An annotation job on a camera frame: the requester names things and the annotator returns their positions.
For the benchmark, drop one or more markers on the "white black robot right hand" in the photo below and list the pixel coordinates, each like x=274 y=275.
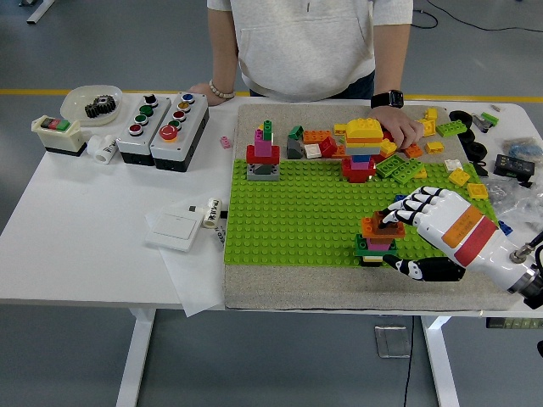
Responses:
x=454 y=220

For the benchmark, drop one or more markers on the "person's right hand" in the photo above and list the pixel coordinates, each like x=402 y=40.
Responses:
x=201 y=88

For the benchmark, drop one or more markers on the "person's left hand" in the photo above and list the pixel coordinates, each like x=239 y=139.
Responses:
x=401 y=125

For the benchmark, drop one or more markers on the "brown toy brick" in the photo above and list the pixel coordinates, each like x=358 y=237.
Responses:
x=396 y=230

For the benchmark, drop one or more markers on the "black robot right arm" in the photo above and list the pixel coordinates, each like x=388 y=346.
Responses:
x=534 y=292

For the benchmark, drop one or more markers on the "person's right forearm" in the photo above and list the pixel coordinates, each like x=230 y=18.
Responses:
x=224 y=51

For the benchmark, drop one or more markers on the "person's left forearm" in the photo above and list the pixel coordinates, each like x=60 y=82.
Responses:
x=390 y=59

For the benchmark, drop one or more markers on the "yellow domed toy brick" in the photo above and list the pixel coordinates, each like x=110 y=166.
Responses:
x=365 y=127

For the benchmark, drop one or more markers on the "yellow flat square brick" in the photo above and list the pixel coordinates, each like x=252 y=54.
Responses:
x=478 y=191

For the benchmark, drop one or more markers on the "orange curved toy brick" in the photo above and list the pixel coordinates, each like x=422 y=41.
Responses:
x=365 y=141

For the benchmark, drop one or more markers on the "lime green long brick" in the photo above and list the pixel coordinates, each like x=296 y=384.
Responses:
x=387 y=167
x=407 y=169

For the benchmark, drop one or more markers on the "grey long toy brick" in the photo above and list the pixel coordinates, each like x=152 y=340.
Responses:
x=362 y=150

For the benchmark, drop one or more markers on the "lime green toy brick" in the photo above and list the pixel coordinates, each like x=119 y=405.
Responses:
x=451 y=128

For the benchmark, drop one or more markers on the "small blue toy brick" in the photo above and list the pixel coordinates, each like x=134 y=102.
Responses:
x=505 y=228

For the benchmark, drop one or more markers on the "magenta toy brick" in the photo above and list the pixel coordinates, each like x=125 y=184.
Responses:
x=360 y=166

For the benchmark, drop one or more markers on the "small pink toy brick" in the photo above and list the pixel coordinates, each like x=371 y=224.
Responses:
x=225 y=143

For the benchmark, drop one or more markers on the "blue square toy brick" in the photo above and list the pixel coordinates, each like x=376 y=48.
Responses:
x=399 y=198

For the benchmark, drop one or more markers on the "red large toy brick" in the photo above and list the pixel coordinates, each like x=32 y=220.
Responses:
x=360 y=176

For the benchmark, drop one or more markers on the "small green toy brick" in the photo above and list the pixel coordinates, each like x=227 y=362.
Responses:
x=268 y=130

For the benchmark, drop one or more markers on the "tall pink toy brick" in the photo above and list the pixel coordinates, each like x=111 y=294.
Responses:
x=261 y=146

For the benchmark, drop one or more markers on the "red wide toy brick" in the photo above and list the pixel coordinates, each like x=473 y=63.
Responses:
x=252 y=156

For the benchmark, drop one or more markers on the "orange long toy brick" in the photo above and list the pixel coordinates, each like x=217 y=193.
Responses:
x=367 y=230
x=316 y=136

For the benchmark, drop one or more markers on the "white thin toy brick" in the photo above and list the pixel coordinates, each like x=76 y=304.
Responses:
x=373 y=257

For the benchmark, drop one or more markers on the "small lime green brick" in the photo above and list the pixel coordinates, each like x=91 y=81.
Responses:
x=490 y=118

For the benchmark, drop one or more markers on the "white printed tile brick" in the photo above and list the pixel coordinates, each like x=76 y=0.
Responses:
x=312 y=151

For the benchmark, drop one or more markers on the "black toy brick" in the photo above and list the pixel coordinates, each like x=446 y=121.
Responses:
x=371 y=262

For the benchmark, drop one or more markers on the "green wide toy brick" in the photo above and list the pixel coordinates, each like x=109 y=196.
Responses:
x=361 y=247

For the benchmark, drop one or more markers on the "grey base toy brick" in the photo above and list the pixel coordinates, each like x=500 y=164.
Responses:
x=252 y=174

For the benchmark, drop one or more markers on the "dark green sloped brick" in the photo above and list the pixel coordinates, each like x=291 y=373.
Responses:
x=296 y=132

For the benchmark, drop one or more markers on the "grey sloped brick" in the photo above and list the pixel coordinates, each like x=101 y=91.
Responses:
x=292 y=150

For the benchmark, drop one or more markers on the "green studded baseplate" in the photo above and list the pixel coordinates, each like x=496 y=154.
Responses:
x=297 y=220

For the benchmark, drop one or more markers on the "black wristwatch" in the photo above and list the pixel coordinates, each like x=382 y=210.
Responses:
x=390 y=99

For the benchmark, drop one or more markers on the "black rubber tire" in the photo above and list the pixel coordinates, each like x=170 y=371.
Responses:
x=468 y=136
x=477 y=151
x=454 y=115

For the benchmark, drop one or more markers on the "black flat part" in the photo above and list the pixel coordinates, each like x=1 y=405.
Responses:
x=479 y=168

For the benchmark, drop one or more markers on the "clear plastic bag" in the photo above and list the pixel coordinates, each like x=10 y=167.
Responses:
x=513 y=203

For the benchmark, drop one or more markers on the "emergency stop control box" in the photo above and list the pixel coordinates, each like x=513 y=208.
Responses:
x=178 y=152

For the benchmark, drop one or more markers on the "black digital meter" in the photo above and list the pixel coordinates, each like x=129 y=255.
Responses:
x=513 y=166

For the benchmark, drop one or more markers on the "three-button control box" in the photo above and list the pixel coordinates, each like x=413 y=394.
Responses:
x=136 y=146

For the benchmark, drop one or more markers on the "clear bag with blue item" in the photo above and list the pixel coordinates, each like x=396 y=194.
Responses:
x=519 y=148

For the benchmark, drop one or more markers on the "black metal gear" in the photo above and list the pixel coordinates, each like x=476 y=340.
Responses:
x=99 y=108

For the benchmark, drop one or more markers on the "person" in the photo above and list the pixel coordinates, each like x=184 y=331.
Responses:
x=305 y=51

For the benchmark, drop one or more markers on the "white pipe tee fitting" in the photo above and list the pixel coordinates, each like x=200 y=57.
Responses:
x=102 y=150

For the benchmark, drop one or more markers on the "table height control panel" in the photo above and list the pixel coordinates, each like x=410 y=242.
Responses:
x=513 y=323

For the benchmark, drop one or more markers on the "labelled white pipe fitting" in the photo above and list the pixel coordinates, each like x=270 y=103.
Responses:
x=212 y=214

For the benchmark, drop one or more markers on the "white plastic bowl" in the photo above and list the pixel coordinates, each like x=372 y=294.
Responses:
x=74 y=102

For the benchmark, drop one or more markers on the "metal floor plate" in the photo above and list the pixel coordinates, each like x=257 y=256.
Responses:
x=392 y=341

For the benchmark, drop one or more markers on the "white table leg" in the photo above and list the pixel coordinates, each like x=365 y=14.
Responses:
x=136 y=360
x=441 y=369

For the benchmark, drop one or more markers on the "grey-brown mat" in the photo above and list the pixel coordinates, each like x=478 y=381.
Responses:
x=297 y=288

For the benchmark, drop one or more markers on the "white desk foot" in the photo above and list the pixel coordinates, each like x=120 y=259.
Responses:
x=40 y=12

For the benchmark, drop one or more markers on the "white paper sheet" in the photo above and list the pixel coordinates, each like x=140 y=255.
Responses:
x=195 y=284

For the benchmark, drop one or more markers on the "white wall switch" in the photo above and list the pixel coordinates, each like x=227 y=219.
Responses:
x=174 y=226

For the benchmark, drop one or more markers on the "beige switch box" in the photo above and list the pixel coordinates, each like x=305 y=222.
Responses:
x=59 y=137

